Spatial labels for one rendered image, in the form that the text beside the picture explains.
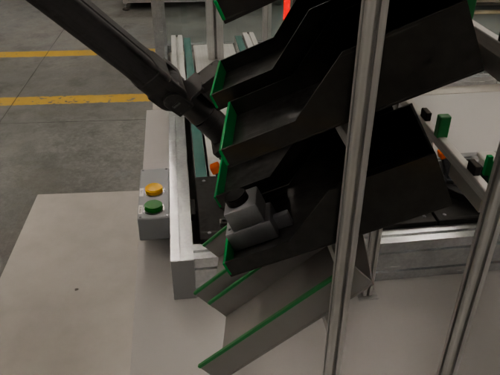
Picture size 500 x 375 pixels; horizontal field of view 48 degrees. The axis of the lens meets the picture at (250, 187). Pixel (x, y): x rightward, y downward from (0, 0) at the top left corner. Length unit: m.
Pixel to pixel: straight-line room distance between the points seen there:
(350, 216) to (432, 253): 0.61
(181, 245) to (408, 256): 0.47
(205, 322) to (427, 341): 0.42
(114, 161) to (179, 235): 2.26
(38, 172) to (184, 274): 2.38
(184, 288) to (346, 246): 0.56
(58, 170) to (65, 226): 2.00
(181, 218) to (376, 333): 0.47
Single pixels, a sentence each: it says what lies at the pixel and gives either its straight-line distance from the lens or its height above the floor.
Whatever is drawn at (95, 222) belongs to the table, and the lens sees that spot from 1.41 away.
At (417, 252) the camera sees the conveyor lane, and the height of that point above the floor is 0.93.
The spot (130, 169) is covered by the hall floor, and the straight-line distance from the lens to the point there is 3.31.
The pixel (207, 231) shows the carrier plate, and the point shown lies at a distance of 1.15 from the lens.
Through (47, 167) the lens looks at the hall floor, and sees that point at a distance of 3.46.
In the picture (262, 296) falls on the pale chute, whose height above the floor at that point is 1.05.
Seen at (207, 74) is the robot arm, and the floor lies 1.28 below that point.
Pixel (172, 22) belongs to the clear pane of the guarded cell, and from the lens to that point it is 2.44.
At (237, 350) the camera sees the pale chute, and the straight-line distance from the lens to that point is 0.81.
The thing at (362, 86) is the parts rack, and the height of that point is 1.46.
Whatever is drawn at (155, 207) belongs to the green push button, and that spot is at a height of 0.97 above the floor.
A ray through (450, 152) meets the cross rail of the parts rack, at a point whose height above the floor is 1.31.
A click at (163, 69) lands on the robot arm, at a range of 1.01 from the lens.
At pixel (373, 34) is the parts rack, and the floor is 1.51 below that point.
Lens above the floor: 1.67
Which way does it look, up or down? 33 degrees down
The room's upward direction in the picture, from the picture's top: straight up
